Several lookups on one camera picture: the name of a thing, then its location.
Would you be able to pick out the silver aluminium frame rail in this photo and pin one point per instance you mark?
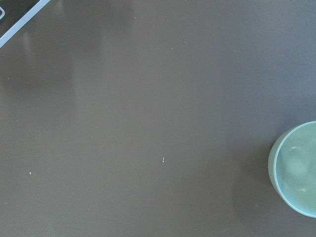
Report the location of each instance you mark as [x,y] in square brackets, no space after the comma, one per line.
[14,14]

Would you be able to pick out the light green ceramic bowl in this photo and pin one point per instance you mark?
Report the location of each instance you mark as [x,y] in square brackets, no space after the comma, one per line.
[292,168]

